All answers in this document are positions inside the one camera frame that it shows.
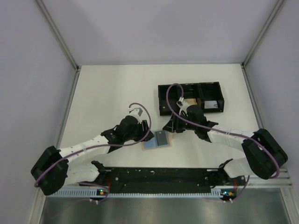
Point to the right aluminium frame post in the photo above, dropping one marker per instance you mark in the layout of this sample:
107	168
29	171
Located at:
254	48

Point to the gold cards stack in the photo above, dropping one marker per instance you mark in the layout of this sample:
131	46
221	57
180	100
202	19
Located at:
191	101

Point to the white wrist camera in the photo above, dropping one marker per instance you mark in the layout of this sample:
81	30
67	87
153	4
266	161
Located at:
183	105
135	112

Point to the aluminium frame post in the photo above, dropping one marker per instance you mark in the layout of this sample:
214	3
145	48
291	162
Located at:
254	48
76	68

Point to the beige card holder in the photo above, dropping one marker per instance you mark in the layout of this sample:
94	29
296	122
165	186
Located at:
160	147

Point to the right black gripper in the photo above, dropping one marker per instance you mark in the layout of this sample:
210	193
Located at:
170	126

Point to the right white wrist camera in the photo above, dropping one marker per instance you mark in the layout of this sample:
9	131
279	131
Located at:
183	105

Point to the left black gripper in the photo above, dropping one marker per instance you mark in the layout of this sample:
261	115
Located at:
142	133

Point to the silver card in tray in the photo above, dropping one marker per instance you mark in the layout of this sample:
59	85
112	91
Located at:
213	104

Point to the left aluminium frame post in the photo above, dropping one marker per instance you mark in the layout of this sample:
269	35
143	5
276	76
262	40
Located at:
76	68

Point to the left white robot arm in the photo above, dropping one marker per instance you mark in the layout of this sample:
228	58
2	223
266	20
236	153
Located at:
79	164

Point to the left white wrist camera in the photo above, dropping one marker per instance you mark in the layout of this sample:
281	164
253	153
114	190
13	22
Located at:
135	112

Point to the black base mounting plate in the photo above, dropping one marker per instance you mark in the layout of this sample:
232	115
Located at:
164	180

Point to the dark grey card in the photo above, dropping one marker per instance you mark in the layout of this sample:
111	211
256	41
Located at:
161	138

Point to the grey slotted cable duct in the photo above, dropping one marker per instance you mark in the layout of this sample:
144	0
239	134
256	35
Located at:
99	193

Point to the black three-compartment tray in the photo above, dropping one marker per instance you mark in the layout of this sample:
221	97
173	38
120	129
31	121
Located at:
201	92

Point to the light blue card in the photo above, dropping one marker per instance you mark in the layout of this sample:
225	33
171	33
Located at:
151	144

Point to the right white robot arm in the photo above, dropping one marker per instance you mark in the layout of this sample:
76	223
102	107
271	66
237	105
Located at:
263	155

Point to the steel sheet front panel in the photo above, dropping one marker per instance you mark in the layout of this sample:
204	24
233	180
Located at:
255	206

